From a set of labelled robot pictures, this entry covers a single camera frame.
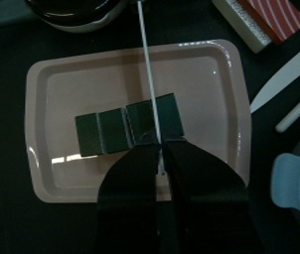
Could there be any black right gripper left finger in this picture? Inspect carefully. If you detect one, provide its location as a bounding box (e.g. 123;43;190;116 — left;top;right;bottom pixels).
95;143;164;254

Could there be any white stick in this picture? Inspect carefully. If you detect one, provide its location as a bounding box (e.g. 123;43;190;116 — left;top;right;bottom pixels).
274;82;300;134

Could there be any red striped box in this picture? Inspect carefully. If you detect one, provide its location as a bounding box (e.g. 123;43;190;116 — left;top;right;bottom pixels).
211;0;300;55

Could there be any black pan lid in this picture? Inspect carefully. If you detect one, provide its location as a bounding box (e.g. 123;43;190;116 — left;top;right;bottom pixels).
25;0;123;26

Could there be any light blue plastic container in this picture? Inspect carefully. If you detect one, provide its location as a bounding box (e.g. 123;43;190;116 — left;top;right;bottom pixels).
269;127;300;246

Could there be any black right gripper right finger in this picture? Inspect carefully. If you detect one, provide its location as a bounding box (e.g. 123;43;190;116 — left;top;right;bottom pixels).
160;140;263;254

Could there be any pink plastic tray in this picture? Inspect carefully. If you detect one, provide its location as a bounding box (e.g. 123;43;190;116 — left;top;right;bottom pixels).
24;39;251;204

